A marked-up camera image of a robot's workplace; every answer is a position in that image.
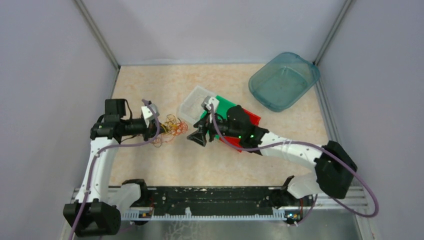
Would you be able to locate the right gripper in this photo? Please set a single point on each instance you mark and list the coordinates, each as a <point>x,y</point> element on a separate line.
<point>199,136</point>

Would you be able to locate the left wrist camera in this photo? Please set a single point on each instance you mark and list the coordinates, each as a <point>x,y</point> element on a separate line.
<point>149,112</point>

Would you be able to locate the white plastic bin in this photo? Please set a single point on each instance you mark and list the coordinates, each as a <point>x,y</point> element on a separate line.
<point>190,110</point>

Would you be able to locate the red plastic bin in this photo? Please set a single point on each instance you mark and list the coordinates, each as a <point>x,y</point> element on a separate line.
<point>240,132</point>

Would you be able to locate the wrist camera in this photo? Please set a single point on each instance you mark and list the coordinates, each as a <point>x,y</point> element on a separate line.
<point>149,112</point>
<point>210,103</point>

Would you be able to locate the green plastic bin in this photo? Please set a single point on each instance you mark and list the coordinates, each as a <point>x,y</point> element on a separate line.
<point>223,108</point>

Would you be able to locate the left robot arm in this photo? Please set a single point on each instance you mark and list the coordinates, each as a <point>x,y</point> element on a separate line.
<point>94,213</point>

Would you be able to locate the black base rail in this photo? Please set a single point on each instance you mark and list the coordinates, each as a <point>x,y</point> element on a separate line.
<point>228,201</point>

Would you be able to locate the teal transparent tub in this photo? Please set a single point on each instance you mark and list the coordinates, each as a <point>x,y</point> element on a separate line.
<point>283,81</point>

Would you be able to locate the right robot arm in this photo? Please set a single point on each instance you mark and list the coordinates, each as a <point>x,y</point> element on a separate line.
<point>331,166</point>

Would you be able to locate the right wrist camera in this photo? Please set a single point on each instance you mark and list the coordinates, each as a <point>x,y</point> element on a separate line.
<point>210,103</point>

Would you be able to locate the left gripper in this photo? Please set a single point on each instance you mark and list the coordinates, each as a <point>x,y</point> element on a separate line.
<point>152,130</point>

